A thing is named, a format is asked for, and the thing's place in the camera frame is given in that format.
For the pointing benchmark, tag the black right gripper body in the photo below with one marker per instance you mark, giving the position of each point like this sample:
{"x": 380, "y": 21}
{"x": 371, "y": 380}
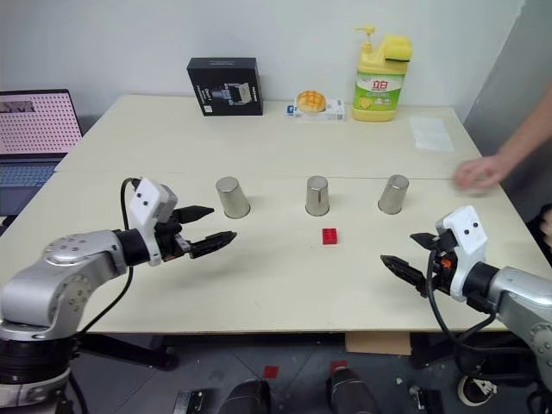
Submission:
{"x": 440, "y": 271}

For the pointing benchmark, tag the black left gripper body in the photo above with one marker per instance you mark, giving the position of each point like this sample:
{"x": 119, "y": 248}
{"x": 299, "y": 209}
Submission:
{"x": 169, "y": 243}

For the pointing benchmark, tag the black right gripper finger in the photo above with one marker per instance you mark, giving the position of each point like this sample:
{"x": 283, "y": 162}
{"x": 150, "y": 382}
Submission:
{"x": 427, "y": 241}
{"x": 405, "y": 271}

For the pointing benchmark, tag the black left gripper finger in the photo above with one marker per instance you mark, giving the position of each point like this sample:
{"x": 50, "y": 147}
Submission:
{"x": 194, "y": 212}
{"x": 213, "y": 243}

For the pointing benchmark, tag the person's bare forearm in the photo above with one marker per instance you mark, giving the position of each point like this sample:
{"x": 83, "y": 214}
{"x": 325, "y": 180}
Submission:
{"x": 530, "y": 129}

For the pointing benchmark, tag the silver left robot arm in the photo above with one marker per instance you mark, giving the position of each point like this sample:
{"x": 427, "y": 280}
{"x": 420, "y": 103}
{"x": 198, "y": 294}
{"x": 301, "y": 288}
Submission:
{"x": 64, "y": 276}

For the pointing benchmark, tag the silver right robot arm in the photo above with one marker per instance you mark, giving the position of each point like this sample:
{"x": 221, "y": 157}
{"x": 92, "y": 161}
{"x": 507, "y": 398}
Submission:
{"x": 517, "y": 293}

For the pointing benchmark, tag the person's bare hand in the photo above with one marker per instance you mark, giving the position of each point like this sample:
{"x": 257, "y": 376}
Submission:
{"x": 481, "y": 172}

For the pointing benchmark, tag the upturned steel cup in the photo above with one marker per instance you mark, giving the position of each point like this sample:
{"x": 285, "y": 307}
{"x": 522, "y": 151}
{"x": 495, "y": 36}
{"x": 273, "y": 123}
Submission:
{"x": 318, "y": 196}
{"x": 232, "y": 198}
{"x": 393, "y": 196}

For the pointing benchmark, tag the brown cardboard piece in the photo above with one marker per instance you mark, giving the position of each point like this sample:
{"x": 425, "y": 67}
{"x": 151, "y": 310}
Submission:
{"x": 377, "y": 344}

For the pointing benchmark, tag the red toy brick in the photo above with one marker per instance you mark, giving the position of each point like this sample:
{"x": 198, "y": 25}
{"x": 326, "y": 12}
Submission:
{"x": 330, "y": 236}

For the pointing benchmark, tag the clear plastic sheet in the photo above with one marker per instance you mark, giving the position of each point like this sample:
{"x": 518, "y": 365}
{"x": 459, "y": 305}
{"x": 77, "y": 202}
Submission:
{"x": 431, "y": 133}

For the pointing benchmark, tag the black table leg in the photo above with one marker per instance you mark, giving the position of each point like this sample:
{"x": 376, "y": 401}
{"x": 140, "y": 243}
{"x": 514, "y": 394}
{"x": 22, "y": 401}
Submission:
{"x": 129, "y": 349}

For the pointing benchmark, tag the white tape roll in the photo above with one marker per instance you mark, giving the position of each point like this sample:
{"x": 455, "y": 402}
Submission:
{"x": 476, "y": 390}

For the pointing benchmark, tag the black product box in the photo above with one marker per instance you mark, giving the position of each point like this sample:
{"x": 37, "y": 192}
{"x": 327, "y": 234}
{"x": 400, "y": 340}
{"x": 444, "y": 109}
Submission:
{"x": 224, "y": 86}

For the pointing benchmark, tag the dark rounded shape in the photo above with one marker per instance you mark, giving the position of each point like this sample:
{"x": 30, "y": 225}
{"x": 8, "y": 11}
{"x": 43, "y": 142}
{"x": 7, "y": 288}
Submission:
{"x": 248, "y": 399}
{"x": 351, "y": 392}

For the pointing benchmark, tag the yellow dish soap bottle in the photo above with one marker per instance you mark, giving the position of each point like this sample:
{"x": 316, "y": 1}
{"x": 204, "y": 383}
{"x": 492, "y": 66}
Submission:
{"x": 377, "y": 92}

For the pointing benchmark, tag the white and blue carton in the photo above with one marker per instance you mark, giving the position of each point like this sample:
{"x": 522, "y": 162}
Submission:
{"x": 334, "y": 112}

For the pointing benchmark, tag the golden bread bun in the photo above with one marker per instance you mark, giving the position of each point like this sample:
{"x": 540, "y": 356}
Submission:
{"x": 311, "y": 101}

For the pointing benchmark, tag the open laptop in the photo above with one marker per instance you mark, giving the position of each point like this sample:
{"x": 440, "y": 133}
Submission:
{"x": 34, "y": 129}

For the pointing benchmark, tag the yellow and green sponge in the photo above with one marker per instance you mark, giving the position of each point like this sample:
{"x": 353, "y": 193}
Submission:
{"x": 399, "y": 47}

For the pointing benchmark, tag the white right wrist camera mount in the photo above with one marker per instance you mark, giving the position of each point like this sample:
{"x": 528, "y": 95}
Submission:
{"x": 468, "y": 233}

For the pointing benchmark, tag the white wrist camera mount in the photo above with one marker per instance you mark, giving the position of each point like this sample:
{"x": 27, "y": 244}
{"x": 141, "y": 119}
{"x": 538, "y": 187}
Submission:
{"x": 148, "y": 202}
{"x": 468, "y": 233}

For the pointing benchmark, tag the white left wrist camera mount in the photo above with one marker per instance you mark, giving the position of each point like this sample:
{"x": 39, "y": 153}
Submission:
{"x": 148, "y": 202}

